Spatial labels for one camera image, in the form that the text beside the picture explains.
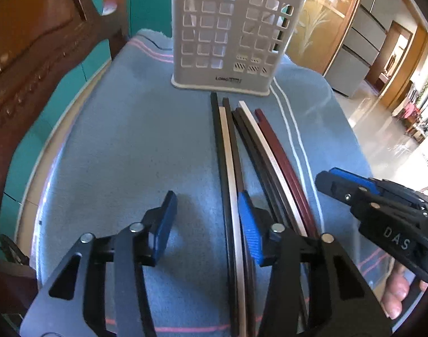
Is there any beige plastic utensil holder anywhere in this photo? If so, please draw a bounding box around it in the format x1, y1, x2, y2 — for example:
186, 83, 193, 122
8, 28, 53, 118
172, 0, 306, 96

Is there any silver metal chopstick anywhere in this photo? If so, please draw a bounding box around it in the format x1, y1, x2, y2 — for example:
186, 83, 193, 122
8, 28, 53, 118
219, 106, 247, 337

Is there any carved dark wooden chair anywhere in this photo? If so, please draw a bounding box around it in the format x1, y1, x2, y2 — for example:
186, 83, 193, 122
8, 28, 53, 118
0, 0, 131, 310

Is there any clothes rack with garments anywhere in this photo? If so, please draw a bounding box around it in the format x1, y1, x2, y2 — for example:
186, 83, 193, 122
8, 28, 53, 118
391, 81, 428, 144

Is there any silver white chopstick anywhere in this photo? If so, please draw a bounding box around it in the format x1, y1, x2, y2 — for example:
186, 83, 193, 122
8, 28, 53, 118
238, 101, 308, 236

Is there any person's right hand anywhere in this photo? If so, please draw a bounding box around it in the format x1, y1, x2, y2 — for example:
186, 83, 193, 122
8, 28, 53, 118
381, 262, 411, 320

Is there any brown wooden interior door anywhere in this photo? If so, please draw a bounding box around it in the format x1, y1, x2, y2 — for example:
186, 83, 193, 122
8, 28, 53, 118
365, 21, 412, 94

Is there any black slim chopstick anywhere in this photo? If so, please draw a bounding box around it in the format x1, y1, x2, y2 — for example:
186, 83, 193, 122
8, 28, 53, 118
222, 97, 256, 336

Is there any silver multi-door refrigerator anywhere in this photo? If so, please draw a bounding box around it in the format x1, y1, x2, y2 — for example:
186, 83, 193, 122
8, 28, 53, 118
326, 0, 410, 97

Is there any blue striped cloth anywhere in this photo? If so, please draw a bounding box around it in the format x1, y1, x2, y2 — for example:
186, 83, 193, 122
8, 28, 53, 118
35, 31, 389, 336

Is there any dark red chopstick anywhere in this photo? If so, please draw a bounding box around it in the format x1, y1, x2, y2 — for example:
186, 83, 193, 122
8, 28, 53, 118
255, 109, 320, 238

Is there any wooden framed glass door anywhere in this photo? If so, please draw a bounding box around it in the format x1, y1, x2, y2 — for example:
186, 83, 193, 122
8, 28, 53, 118
286, 0, 360, 75

